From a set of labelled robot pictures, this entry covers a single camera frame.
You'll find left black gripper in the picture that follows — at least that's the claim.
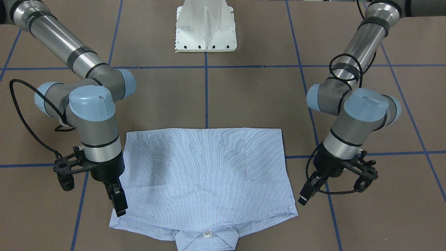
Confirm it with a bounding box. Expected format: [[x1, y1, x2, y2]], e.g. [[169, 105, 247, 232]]
[[298, 144, 354, 206]]

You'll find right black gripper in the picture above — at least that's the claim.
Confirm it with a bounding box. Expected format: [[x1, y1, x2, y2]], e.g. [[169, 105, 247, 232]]
[[89, 153, 128, 217]]

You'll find light blue striped shirt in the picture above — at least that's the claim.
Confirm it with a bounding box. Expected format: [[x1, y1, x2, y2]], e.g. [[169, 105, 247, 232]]
[[109, 128, 298, 251]]

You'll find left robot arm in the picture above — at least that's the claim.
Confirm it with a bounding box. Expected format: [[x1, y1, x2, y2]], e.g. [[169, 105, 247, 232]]
[[298, 0, 445, 205]]

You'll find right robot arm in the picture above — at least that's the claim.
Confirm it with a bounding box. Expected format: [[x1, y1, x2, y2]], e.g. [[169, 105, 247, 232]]
[[1, 0, 136, 217]]

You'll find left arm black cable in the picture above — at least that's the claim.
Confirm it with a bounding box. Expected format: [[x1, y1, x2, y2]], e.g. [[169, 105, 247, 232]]
[[306, 0, 377, 195]]

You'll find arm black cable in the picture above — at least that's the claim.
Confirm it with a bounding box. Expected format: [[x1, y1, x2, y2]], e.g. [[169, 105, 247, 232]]
[[9, 79, 77, 159], [306, 0, 377, 195]]

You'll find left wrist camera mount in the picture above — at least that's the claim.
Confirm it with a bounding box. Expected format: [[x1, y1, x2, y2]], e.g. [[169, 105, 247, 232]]
[[345, 149, 378, 193]]

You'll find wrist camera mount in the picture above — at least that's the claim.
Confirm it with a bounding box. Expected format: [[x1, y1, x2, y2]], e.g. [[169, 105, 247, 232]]
[[53, 146, 91, 192], [345, 149, 378, 193]]

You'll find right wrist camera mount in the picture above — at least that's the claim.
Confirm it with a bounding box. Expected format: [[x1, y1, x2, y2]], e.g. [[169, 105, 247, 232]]
[[53, 146, 91, 192]]

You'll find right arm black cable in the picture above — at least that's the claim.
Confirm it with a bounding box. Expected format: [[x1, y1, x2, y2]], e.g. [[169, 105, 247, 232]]
[[9, 79, 77, 159]]

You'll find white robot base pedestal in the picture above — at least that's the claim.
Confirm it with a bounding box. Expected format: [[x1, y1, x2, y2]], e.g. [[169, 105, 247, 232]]
[[175, 0, 238, 52]]

